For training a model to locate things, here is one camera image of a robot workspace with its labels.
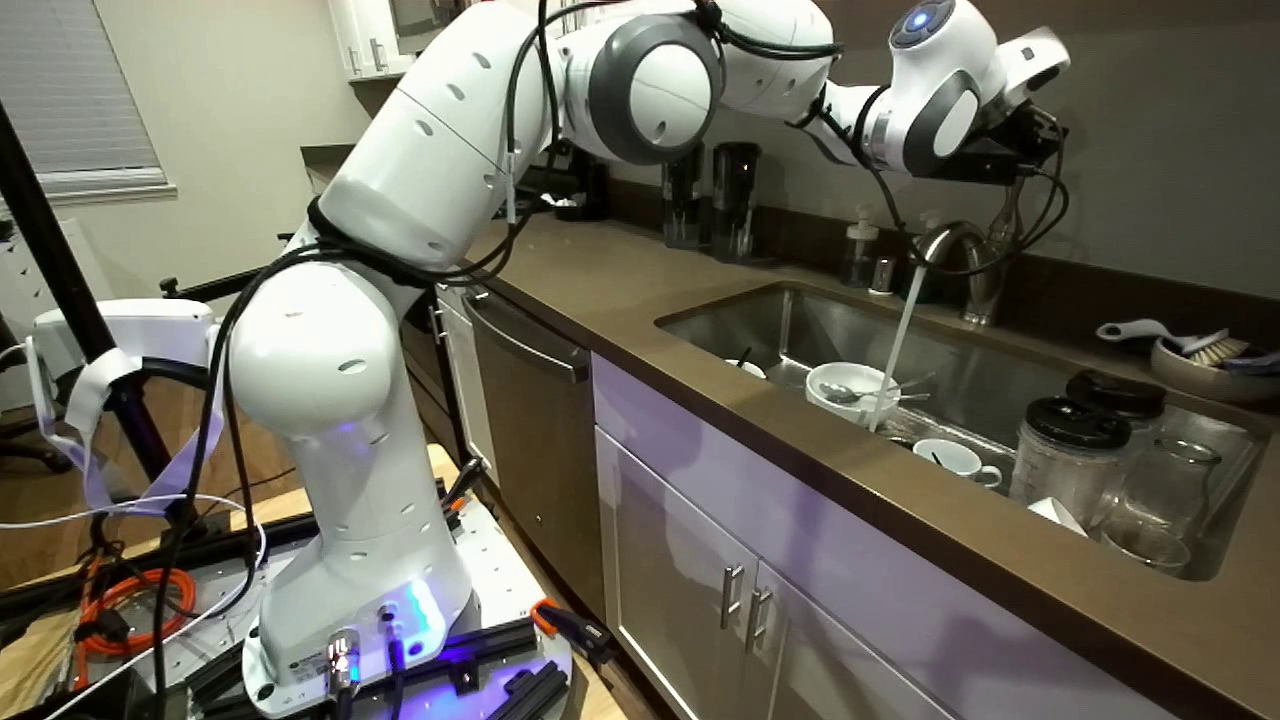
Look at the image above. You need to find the purple sink cabinet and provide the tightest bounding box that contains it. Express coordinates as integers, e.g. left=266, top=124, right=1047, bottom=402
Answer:
left=587, top=346, right=1183, bottom=720

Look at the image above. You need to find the white wall shelf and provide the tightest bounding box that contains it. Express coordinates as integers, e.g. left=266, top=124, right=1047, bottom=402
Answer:
left=325, top=0, right=451, bottom=89

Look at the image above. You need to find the black clamp with orange grip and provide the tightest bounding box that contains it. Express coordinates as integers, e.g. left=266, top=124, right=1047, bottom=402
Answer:
left=528, top=594, right=619, bottom=669

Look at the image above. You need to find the large white dish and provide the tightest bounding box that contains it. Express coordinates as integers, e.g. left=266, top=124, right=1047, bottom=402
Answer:
left=1026, top=490, right=1092, bottom=541

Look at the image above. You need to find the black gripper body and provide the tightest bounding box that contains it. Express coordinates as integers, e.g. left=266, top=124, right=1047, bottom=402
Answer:
left=929, top=101, right=1077, bottom=186

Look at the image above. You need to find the beige brush holder bowl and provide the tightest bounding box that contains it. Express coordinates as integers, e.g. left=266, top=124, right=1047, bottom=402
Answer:
left=1150, top=331, right=1280, bottom=410

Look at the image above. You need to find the black slanted pole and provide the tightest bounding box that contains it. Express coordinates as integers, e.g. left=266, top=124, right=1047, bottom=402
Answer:
left=0, top=102, right=179, bottom=487

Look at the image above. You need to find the glass jar with black lid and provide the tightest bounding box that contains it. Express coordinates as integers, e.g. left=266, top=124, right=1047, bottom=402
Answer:
left=1060, top=364, right=1182, bottom=453
left=1010, top=392, right=1141, bottom=536

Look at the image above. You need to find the chrome gooseneck faucet spout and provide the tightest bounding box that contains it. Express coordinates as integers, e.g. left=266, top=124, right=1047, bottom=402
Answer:
left=909, top=217, right=1010, bottom=331

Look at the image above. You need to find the clear lidless glass jar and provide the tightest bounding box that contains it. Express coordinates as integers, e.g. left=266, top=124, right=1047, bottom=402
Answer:
left=1092, top=429, right=1228, bottom=578

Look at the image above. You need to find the chrome cabinet door handle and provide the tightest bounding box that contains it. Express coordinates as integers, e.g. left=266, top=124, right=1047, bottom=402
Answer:
left=717, top=555, right=751, bottom=636
left=745, top=584, right=786, bottom=658

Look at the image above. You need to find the dark panel dishwasher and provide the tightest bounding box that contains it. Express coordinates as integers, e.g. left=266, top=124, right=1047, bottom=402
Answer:
left=457, top=285, right=599, bottom=625

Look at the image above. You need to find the window blind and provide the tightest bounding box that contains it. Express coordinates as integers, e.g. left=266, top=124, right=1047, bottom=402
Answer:
left=0, top=0, right=178, bottom=198

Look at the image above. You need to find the white pump soap dispenser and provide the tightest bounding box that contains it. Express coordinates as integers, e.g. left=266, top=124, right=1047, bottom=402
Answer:
left=841, top=207, right=883, bottom=293

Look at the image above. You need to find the white perforated mounting plate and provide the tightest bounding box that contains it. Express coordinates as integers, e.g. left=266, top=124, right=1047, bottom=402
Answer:
left=235, top=490, right=580, bottom=720

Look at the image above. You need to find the white mug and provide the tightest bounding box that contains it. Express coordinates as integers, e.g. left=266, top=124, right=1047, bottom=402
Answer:
left=909, top=430, right=1010, bottom=496

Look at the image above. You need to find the orange cable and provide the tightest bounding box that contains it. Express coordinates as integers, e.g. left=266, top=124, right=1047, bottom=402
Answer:
left=67, top=555, right=209, bottom=691

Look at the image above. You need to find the white plastic chair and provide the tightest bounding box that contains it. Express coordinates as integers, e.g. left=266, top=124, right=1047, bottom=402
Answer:
left=22, top=296, right=233, bottom=519

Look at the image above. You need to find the stainless steel sink basin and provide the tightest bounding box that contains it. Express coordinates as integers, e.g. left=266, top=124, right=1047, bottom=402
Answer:
left=652, top=274, right=1270, bottom=584

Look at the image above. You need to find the white bowl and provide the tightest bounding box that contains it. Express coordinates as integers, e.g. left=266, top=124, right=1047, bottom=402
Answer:
left=799, top=354, right=909, bottom=436

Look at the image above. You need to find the white and blue dish brush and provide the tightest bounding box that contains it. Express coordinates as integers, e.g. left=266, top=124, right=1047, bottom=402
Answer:
left=1092, top=312, right=1253, bottom=376

